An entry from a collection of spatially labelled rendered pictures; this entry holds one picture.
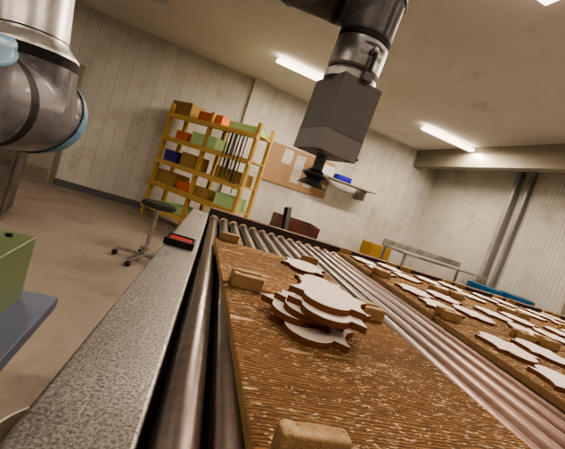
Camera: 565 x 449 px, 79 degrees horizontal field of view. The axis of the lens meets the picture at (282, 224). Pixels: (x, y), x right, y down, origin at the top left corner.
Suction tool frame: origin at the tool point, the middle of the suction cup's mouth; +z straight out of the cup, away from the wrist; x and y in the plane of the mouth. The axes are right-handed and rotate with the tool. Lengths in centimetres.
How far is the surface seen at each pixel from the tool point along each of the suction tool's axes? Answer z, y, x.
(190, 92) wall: -113, 669, -26
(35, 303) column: 28.9, 8.3, 30.1
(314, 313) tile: 16.8, -6.1, -4.4
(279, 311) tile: 19.3, -1.6, -1.6
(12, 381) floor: 119, 114, 44
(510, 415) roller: 22.2, -17.4, -36.5
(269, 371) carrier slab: 21.2, -14.4, 4.1
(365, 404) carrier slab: 20.8, -19.2, -5.9
